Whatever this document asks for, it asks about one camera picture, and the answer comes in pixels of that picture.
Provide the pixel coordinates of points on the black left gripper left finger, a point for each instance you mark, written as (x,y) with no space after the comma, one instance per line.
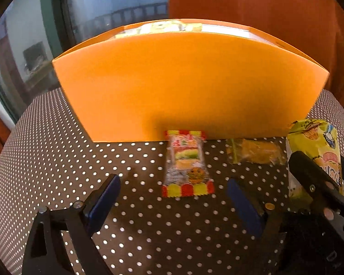
(45,251)

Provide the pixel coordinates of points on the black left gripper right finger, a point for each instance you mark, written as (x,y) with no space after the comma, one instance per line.
(263,222)

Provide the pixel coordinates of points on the yellow green snack bag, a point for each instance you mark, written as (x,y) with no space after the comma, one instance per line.
(318,140)

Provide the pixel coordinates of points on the clear yellow snack packet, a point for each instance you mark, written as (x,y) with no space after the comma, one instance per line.
(261,152)

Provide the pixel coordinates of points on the burger gummy candy packet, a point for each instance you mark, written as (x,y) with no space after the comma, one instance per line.
(186,173)

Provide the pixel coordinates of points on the yellow nut snack bag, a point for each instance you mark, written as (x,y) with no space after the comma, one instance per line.
(160,27)

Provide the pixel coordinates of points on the brown polka dot tablecloth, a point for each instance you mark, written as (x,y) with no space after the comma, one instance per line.
(49,160)

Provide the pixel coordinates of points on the orange cardboard box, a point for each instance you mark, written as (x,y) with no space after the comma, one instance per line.
(228,81)

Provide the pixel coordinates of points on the green window frame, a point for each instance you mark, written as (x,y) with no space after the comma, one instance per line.
(32,34)

